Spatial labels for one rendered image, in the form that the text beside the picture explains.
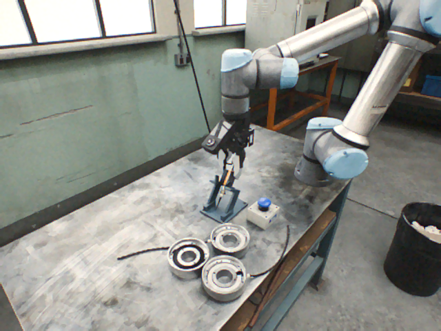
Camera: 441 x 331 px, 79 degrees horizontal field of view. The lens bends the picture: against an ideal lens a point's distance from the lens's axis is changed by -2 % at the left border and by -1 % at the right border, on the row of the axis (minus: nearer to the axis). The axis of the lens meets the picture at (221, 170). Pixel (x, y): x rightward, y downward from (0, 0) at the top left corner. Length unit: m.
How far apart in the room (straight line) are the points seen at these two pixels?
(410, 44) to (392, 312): 1.37
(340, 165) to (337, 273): 1.09
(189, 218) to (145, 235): 0.14
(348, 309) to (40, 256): 1.44
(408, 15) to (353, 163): 0.38
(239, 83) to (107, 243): 0.56
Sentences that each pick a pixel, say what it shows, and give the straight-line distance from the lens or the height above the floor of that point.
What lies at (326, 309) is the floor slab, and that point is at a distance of 1.70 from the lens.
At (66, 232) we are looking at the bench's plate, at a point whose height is 0.80.
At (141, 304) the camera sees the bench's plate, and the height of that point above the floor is 0.80.
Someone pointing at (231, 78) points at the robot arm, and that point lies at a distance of 0.71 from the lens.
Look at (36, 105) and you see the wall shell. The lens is 2.07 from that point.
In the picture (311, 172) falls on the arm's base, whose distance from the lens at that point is 1.03.
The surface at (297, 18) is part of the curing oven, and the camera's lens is 2.73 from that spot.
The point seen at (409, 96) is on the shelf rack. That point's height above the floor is 0.44.
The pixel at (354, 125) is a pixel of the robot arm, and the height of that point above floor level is 1.08.
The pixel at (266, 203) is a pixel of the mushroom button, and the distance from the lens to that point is 0.81.
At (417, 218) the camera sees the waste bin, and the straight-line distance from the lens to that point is 1.92.
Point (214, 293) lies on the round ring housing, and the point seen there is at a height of 0.83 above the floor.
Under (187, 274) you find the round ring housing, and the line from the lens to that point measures 0.69.
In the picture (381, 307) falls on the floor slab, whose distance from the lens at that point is 1.82.
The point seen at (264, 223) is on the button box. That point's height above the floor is 0.82.
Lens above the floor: 1.38
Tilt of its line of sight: 32 degrees down
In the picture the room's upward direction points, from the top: straight up
